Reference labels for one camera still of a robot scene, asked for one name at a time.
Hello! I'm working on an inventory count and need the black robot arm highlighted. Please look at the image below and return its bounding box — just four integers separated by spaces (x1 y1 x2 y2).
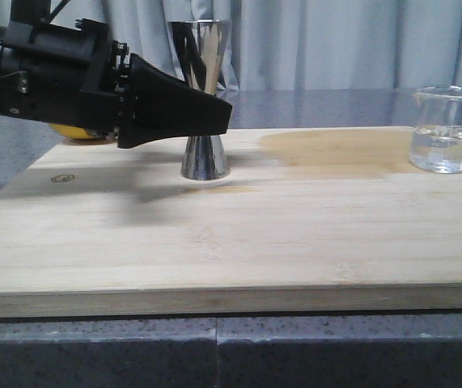
0 1 231 149

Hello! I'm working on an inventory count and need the steel double jigger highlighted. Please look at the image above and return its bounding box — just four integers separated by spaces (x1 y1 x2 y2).
167 19 231 181

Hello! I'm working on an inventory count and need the yellow lemon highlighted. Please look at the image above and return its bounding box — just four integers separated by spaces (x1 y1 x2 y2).
49 124 114 144

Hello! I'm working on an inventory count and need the small glass beaker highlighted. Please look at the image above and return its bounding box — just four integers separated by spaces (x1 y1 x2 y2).
409 86 462 174

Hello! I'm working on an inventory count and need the grey curtain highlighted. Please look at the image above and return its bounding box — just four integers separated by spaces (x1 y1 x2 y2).
55 0 462 91

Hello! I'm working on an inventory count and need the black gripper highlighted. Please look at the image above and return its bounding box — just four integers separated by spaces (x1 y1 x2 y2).
0 19 232 149

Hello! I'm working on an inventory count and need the wooden cutting board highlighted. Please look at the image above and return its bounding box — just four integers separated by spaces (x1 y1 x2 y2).
0 127 462 318

